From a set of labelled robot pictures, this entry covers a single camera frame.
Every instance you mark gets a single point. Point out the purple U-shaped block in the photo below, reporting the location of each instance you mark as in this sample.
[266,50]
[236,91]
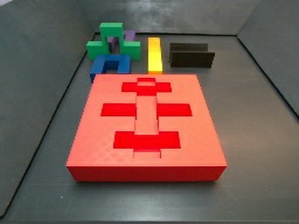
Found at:
[114,42]

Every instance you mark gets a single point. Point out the red board with recesses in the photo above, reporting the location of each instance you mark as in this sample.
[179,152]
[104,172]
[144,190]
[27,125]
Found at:
[146,131]

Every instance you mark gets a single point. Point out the blue U-shaped block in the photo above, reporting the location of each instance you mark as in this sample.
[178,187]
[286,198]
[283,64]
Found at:
[118,62]

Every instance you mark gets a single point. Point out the yellow long bar block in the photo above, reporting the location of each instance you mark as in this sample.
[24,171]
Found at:
[155,59]

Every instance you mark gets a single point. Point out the green stepped arch block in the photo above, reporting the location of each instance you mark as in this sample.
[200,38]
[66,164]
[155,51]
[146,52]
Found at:
[114,30]

